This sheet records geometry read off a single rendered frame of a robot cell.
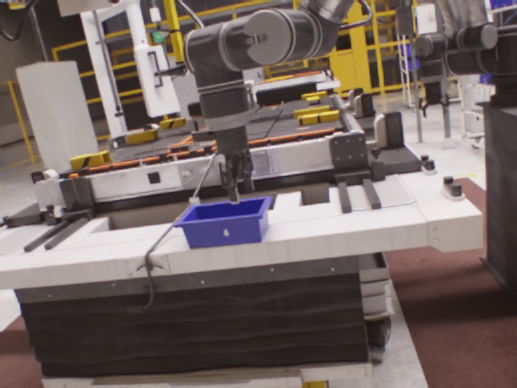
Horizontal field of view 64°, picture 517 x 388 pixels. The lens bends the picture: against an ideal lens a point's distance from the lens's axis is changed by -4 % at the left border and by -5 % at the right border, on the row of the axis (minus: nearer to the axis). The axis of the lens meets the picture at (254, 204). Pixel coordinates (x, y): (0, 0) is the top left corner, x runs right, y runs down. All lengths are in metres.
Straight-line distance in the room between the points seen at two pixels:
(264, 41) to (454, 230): 0.63
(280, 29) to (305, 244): 0.52
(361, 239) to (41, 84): 7.70
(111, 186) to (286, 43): 1.03
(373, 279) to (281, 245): 0.77
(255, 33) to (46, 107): 7.67
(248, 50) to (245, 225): 0.43
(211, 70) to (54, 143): 7.61
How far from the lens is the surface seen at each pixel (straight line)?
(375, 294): 1.84
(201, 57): 0.96
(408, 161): 1.52
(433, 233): 1.12
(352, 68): 12.42
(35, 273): 1.40
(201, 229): 1.13
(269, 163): 1.50
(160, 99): 5.41
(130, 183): 1.66
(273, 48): 0.87
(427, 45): 2.21
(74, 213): 1.72
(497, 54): 2.34
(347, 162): 1.48
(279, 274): 1.19
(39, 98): 8.50
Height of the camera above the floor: 1.25
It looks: 17 degrees down
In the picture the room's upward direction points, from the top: 11 degrees counter-clockwise
